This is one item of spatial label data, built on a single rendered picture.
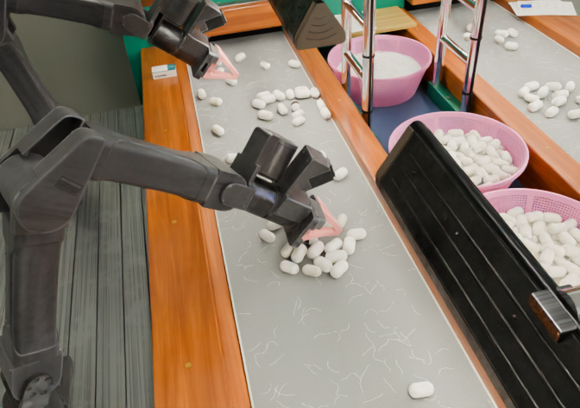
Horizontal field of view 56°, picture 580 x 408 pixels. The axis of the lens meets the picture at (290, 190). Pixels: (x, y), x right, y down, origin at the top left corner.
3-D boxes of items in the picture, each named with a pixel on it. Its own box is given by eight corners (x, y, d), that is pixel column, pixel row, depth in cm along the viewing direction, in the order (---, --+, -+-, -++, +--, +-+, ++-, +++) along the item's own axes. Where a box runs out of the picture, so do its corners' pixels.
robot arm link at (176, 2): (196, -7, 114) (143, -40, 107) (204, 7, 107) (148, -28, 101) (168, 40, 118) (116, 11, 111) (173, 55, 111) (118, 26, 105)
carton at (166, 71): (154, 79, 141) (152, 72, 140) (153, 73, 144) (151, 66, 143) (177, 76, 142) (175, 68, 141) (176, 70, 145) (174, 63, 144)
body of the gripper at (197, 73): (211, 37, 120) (181, 19, 116) (217, 56, 112) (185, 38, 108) (196, 61, 123) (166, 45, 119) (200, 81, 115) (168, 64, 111)
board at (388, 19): (304, 45, 152) (304, 40, 151) (292, 25, 163) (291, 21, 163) (416, 27, 156) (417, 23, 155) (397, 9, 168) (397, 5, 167)
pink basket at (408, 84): (401, 123, 134) (404, 89, 128) (309, 98, 147) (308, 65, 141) (444, 78, 150) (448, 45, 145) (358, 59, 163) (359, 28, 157)
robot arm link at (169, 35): (188, 23, 115) (159, 5, 111) (191, 32, 110) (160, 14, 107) (172, 50, 117) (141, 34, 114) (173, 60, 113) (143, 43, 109)
